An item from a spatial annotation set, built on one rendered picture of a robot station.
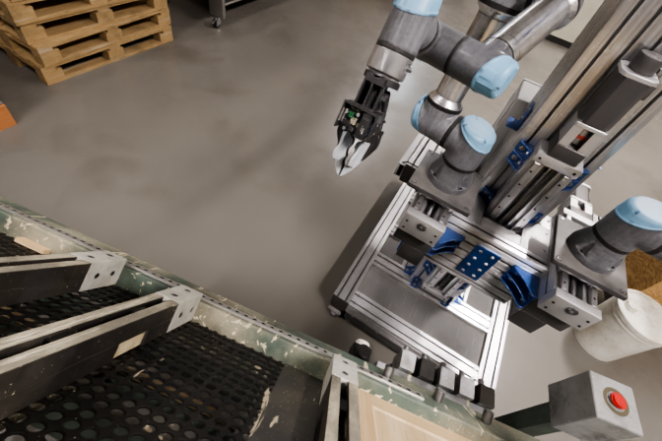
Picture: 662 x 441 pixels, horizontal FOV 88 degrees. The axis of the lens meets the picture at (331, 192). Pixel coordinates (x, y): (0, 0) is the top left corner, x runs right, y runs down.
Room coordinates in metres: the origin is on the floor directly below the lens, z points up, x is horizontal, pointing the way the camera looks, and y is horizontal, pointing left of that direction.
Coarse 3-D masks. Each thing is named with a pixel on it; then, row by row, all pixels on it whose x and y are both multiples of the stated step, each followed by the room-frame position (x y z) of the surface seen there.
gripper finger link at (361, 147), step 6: (360, 144) 0.54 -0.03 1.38; (366, 144) 0.54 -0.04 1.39; (354, 150) 0.54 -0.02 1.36; (360, 150) 0.52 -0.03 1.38; (354, 156) 0.50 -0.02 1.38; (360, 156) 0.53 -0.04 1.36; (348, 162) 0.52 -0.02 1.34; (354, 162) 0.52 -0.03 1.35; (360, 162) 0.52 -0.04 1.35; (342, 168) 0.52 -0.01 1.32; (348, 168) 0.52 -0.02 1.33; (342, 174) 0.51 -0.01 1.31
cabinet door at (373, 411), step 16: (368, 400) 0.21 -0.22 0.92; (368, 416) 0.17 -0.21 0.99; (384, 416) 0.18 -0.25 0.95; (400, 416) 0.20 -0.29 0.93; (416, 416) 0.21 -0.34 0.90; (368, 432) 0.13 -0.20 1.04; (384, 432) 0.14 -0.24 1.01; (400, 432) 0.16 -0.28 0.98; (416, 432) 0.17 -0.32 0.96; (432, 432) 0.18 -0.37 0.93; (448, 432) 0.20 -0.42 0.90
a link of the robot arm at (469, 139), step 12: (456, 120) 0.94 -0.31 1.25; (468, 120) 0.93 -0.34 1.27; (480, 120) 0.96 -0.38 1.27; (456, 132) 0.91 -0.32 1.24; (468, 132) 0.89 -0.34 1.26; (480, 132) 0.90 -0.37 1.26; (492, 132) 0.92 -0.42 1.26; (444, 144) 0.91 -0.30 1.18; (456, 144) 0.89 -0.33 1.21; (468, 144) 0.87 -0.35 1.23; (480, 144) 0.87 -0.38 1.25; (492, 144) 0.89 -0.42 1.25; (444, 156) 0.91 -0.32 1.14; (456, 156) 0.88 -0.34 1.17; (468, 156) 0.87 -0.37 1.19; (480, 156) 0.87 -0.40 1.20; (468, 168) 0.87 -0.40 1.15
